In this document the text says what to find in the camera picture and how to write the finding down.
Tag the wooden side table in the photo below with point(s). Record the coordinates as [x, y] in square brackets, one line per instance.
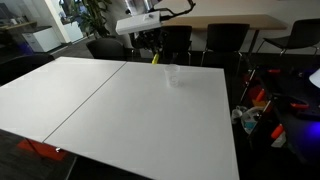
[255, 21]

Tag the black chair left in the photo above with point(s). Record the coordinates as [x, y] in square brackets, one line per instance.
[108, 49]

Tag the black chair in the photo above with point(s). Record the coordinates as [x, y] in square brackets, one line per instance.
[108, 49]
[225, 38]
[304, 33]
[176, 40]

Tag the black chair middle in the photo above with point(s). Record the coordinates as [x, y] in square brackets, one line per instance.
[176, 40]

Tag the yellow highlighter marker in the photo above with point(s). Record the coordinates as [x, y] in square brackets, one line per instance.
[155, 58]

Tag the white cabinet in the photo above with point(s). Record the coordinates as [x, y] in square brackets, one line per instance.
[42, 39]

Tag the clear plastic cup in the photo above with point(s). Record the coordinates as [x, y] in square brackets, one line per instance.
[172, 75]

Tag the green potted plant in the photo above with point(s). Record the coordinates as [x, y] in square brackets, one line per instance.
[91, 14]

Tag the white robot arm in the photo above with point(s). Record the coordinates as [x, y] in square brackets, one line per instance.
[145, 22]

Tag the black chair far right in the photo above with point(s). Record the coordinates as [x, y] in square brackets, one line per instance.
[304, 33]

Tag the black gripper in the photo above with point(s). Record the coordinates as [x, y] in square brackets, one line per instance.
[152, 40]

